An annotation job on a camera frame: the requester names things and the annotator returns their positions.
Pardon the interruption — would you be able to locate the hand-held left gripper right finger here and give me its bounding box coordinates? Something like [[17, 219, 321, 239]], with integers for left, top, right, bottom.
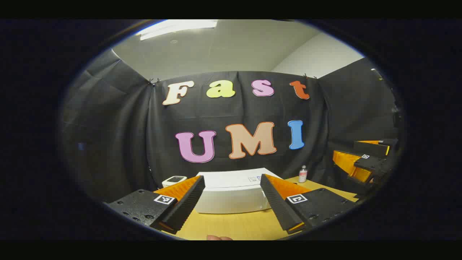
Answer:
[[260, 174, 358, 234]]

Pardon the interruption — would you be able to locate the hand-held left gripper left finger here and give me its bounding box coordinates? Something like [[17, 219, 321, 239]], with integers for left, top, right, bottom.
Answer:
[[105, 175, 205, 234]]

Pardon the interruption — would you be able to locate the white microwave oven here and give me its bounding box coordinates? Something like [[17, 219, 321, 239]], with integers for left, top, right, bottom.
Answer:
[[195, 168, 283, 214]]

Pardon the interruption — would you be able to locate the white toaster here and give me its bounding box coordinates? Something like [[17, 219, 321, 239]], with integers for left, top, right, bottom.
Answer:
[[162, 175, 187, 188]]

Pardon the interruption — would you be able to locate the black backdrop cloth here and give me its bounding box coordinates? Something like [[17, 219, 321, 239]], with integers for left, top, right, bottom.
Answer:
[[60, 49, 403, 203]]

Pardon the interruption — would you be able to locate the ceiling light panel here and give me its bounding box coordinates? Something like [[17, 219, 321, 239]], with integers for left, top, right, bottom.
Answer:
[[135, 19, 219, 41]]

